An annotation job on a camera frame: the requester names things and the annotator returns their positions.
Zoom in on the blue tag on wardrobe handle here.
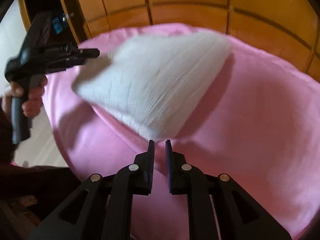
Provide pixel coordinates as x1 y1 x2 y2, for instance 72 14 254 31
52 17 65 34

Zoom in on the person's left hand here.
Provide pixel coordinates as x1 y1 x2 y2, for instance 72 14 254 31
1 76 48 121

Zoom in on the pink bed sheet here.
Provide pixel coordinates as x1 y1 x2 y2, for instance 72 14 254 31
43 37 319 239

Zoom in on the white knitted sweater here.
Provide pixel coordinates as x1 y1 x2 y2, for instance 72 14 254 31
72 30 232 140

